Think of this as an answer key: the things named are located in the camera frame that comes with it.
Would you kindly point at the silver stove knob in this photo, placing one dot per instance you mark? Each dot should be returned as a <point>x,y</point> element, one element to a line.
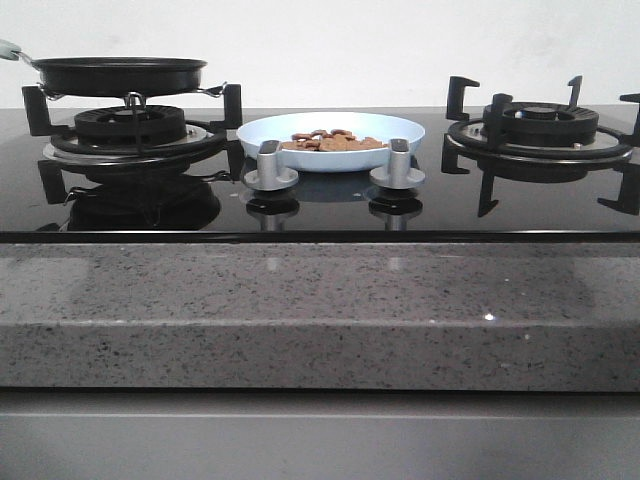
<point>271,174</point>
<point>397,173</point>

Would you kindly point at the right black gas burner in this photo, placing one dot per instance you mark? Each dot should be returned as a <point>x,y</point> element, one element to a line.
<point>538,142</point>

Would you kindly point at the black glass cooktop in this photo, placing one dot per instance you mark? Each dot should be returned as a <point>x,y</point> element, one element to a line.
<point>465,198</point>

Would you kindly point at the left black gas burner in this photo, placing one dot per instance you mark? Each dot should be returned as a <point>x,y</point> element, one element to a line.
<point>132,138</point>

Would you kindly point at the right silver stove knob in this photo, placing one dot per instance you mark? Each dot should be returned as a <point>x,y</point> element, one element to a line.
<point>397,173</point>

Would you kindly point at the brown meat pieces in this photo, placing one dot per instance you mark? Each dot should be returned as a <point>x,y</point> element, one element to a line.
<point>336,140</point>

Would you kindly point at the left silver stove knob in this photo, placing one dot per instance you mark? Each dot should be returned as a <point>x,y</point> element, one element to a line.
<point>271,174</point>

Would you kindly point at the light blue plate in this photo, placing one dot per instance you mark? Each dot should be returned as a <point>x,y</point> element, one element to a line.
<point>362,125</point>

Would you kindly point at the black frying pan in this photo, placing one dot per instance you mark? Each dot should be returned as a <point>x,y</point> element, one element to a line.
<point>111,76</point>

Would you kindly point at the black gas burner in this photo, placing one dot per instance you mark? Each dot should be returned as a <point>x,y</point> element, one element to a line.
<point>132,138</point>
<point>538,142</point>

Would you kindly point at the grey cabinet drawer front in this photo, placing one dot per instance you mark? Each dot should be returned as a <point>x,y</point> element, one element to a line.
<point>106,434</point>

